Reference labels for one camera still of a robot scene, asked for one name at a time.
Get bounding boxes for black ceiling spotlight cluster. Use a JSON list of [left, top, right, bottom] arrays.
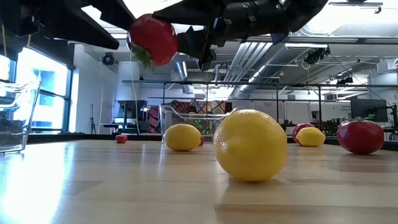
[[303, 46, 331, 65]]

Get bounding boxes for black tripod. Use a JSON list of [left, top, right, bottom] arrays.
[[89, 104, 96, 134]]

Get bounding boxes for red tomato green calyx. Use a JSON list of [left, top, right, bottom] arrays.
[[127, 13, 179, 68], [292, 123, 315, 144], [336, 116, 386, 156]]

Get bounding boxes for colourful patterned banner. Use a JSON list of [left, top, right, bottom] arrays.
[[147, 98, 233, 134]]

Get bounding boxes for black ceiling track light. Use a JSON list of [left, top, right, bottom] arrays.
[[328, 1, 384, 15]]

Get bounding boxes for black metal table frame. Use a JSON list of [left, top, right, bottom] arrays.
[[27, 133, 398, 152]]

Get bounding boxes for black background monitor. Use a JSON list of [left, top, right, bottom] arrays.
[[350, 98, 389, 123]]

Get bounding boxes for black ceiling camera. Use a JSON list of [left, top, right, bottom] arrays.
[[101, 52, 115, 66]]

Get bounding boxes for silver ceiling duct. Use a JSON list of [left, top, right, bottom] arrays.
[[238, 42, 300, 98]]

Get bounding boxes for clear plastic bin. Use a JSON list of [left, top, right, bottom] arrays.
[[0, 80, 42, 154], [159, 104, 238, 144]]

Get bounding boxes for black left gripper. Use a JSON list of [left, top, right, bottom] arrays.
[[0, 0, 137, 50]]

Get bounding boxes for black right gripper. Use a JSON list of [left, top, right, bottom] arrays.
[[151, 0, 292, 72]]

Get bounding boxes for black metal rack frame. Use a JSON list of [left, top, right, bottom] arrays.
[[162, 80, 398, 125]]

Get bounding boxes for dark background desk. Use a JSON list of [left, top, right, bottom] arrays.
[[113, 99, 149, 134]]

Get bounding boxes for yellow lemon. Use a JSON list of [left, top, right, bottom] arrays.
[[295, 126, 326, 147], [213, 108, 289, 183], [164, 123, 203, 152]]

